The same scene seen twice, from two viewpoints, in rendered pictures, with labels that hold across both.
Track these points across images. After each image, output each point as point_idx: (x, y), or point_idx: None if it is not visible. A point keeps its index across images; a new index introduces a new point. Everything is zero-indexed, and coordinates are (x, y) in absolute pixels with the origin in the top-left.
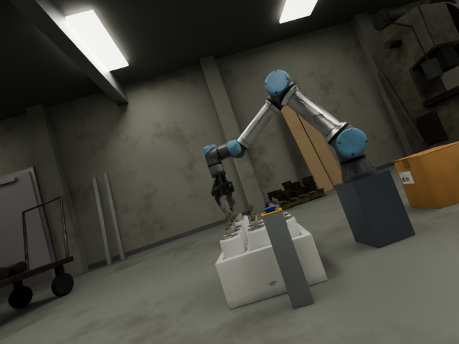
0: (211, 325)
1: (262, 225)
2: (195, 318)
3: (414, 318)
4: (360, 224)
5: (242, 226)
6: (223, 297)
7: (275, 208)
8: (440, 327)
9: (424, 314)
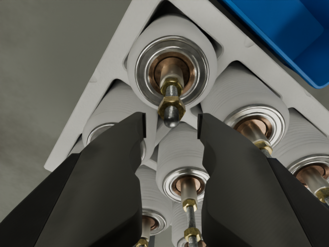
0: (48, 129)
1: (157, 229)
2: (27, 86)
3: (160, 235)
4: (324, 204)
5: (202, 98)
6: (83, 69)
7: (317, 196)
8: (157, 242)
9: (166, 237)
